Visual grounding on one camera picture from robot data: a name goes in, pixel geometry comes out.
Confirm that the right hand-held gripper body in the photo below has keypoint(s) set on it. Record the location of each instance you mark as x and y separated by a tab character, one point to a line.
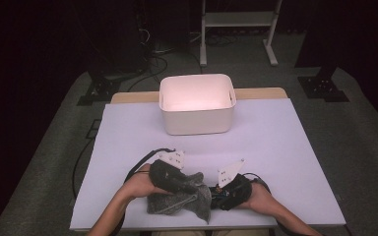
239	193

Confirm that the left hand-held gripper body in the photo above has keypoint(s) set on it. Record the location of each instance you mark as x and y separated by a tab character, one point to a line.
164	173

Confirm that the grey cloth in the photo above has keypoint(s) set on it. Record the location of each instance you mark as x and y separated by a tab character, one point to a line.
177	205

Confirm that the white plastic storage bin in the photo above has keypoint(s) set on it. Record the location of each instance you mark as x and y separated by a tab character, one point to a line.
197	123

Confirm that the person's right hand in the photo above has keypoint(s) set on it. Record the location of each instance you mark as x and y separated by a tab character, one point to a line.
259	196

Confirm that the person's left hand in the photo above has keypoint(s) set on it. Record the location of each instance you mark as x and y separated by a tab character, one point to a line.
139	183

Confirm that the white table mat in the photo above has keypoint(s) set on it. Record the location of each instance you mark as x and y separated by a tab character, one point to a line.
275	147

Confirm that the dark floor plate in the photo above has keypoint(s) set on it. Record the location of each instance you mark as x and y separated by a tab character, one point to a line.
93	129

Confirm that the black stand base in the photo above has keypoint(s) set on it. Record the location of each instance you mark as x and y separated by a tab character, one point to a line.
323	89
100	90

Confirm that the white metal stand frame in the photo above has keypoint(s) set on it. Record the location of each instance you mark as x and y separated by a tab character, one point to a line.
239	19

